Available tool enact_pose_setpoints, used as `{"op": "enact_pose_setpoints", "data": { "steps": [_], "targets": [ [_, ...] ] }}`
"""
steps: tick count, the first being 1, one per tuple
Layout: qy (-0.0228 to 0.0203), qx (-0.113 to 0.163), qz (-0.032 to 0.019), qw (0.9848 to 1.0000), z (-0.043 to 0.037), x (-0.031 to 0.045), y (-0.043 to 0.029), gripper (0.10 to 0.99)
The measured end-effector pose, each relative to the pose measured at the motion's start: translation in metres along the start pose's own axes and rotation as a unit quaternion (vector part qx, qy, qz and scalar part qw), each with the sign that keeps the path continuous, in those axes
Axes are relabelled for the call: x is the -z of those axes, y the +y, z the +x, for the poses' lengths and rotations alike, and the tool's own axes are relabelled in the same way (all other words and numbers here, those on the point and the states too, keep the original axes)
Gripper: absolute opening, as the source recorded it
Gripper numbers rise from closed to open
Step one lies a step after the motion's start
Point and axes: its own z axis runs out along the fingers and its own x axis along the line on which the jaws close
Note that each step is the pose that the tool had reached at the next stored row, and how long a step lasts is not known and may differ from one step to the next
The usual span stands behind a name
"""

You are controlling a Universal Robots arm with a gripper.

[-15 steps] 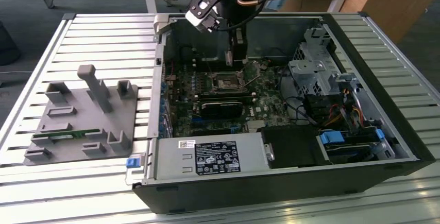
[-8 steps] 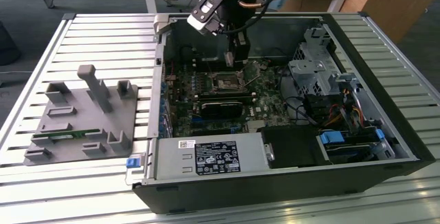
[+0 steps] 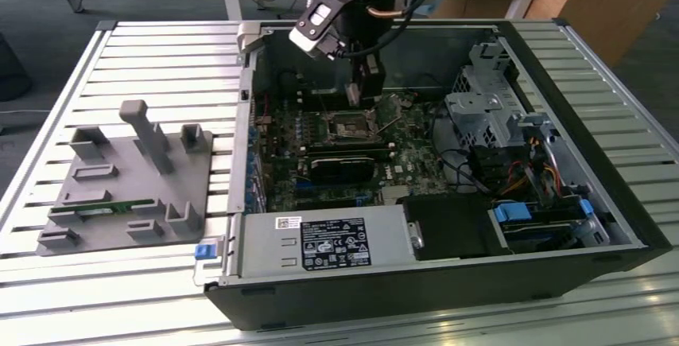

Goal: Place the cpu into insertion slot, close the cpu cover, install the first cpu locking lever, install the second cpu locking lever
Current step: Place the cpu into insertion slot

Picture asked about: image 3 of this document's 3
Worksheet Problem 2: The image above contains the black RAM slot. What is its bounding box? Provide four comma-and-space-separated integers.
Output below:
297, 89, 384, 103
299, 99, 381, 113

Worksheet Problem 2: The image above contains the grey metal drive cage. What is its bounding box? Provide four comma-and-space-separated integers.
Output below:
433, 41, 531, 156

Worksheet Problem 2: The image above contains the silver metal handle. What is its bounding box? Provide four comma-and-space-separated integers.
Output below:
407, 221, 427, 249

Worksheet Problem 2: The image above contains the green motherboard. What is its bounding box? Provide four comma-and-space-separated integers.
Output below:
251, 91, 447, 212

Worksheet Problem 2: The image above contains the black looped wire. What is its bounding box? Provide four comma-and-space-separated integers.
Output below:
437, 148, 495, 195

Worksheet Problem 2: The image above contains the yellow red wire bundle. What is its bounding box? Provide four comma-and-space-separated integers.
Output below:
498, 134, 564, 200

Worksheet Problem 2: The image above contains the black PC case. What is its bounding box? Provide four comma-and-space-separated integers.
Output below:
204, 18, 675, 331

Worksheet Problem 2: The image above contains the green RAM stick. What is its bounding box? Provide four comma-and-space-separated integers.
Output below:
49, 199, 155, 218

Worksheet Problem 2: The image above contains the grey parts rack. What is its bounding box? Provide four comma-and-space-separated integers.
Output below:
33, 99, 216, 258

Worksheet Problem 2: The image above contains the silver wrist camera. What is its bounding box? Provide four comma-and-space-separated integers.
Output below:
288, 0, 349, 60

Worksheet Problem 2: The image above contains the wooden cabinet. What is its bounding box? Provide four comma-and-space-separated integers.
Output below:
555, 0, 679, 69

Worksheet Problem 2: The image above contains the grey case latch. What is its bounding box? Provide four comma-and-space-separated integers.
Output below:
235, 21, 267, 56

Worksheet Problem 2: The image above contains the black plastic shroud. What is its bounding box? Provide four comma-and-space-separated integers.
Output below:
401, 193, 508, 262

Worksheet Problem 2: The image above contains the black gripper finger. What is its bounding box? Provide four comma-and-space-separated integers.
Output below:
360, 54, 385, 107

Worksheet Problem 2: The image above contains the CPU socket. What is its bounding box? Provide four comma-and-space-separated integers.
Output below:
327, 110, 379, 142

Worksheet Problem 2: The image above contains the black installed RAM stick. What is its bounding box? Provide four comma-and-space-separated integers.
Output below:
304, 142, 387, 152

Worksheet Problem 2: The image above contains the grey power supply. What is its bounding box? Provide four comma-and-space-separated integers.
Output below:
232, 204, 416, 280

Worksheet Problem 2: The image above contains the silver chipset heatsink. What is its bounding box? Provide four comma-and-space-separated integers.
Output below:
381, 186, 411, 204

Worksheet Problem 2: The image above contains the blue case latch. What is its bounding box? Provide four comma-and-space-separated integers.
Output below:
195, 243, 220, 262

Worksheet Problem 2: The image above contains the grey plastic bracket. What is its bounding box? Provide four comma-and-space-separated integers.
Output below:
508, 111, 559, 144

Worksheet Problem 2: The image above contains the blue disk carrier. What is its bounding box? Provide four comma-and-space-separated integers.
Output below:
490, 201, 580, 252

